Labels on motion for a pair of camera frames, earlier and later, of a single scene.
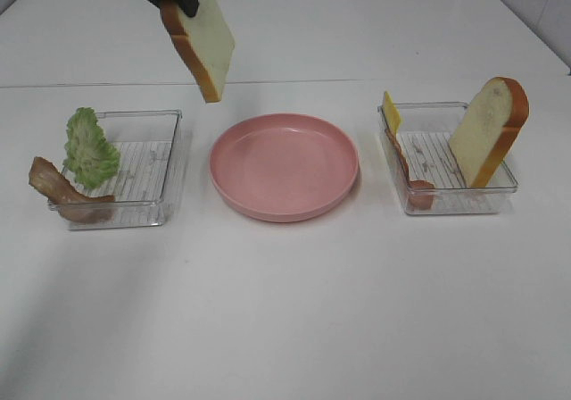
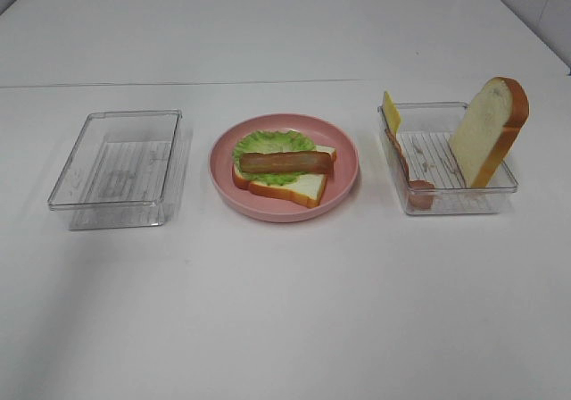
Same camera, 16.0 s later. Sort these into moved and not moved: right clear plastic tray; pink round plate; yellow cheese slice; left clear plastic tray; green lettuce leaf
Moved: green lettuce leaf
Not moved: right clear plastic tray; yellow cheese slice; left clear plastic tray; pink round plate
